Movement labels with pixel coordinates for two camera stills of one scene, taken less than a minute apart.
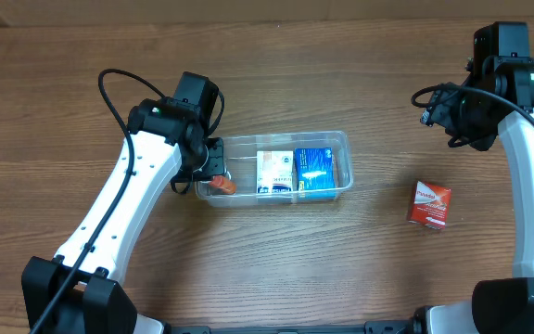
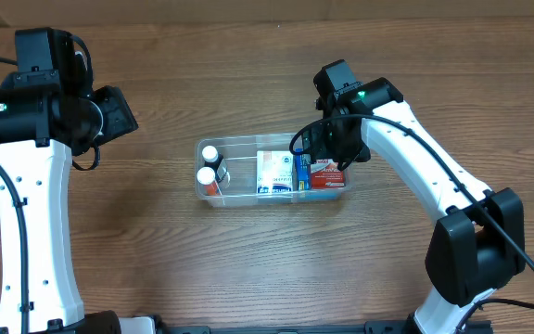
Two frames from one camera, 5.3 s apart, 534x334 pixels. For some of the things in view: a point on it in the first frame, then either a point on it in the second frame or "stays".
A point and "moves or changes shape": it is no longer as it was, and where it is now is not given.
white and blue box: (274, 172) stays
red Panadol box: (430, 205) moves or changes shape
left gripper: (215, 158) → (116, 116)
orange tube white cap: (223, 185) moves or changes shape
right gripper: (435, 109) → (330, 145)
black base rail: (402, 327) stays
